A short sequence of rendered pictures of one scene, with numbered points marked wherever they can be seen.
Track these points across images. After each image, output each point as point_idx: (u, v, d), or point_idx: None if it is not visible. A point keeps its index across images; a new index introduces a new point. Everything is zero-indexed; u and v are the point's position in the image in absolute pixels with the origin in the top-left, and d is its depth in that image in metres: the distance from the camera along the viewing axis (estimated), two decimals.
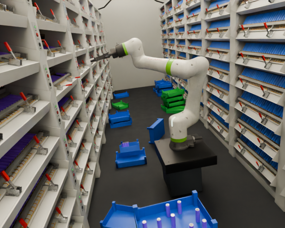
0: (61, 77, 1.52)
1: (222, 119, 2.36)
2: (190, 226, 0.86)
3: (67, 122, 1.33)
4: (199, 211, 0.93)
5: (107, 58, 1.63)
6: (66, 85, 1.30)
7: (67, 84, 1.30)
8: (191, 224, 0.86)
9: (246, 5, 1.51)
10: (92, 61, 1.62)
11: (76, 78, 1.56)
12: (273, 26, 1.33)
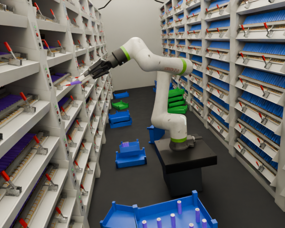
0: (61, 77, 1.52)
1: (222, 119, 2.36)
2: (190, 226, 0.86)
3: (67, 122, 1.33)
4: (199, 211, 0.93)
5: (105, 67, 1.26)
6: (66, 85, 1.30)
7: (67, 84, 1.30)
8: (191, 224, 0.86)
9: (246, 5, 1.51)
10: (87, 75, 1.25)
11: (76, 78, 1.56)
12: (273, 26, 1.33)
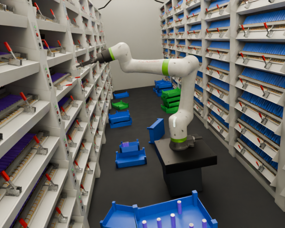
0: (61, 77, 1.52)
1: (222, 119, 2.36)
2: (190, 226, 0.86)
3: (67, 122, 1.33)
4: None
5: (94, 63, 1.58)
6: (66, 85, 1.30)
7: (67, 84, 1.30)
8: (191, 224, 0.86)
9: (246, 5, 1.51)
10: (78, 67, 1.57)
11: (76, 78, 1.56)
12: (273, 26, 1.33)
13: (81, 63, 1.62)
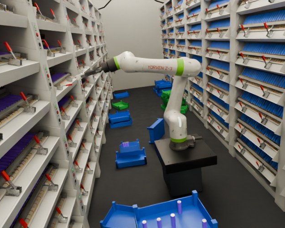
0: (61, 77, 1.52)
1: (222, 119, 2.36)
2: None
3: (67, 122, 1.33)
4: None
5: (97, 67, 1.56)
6: (66, 85, 1.30)
7: (67, 84, 1.30)
8: None
9: (246, 5, 1.51)
10: None
11: (76, 78, 1.56)
12: (273, 26, 1.33)
13: (84, 76, 1.54)
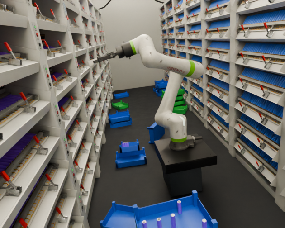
0: (58, 77, 1.51)
1: (222, 119, 2.36)
2: None
3: (67, 122, 1.33)
4: None
5: (111, 52, 1.42)
6: (55, 80, 1.29)
7: (54, 79, 1.29)
8: None
9: (246, 5, 1.51)
10: (95, 59, 1.42)
11: (66, 73, 1.54)
12: (273, 26, 1.33)
13: (97, 61, 1.40)
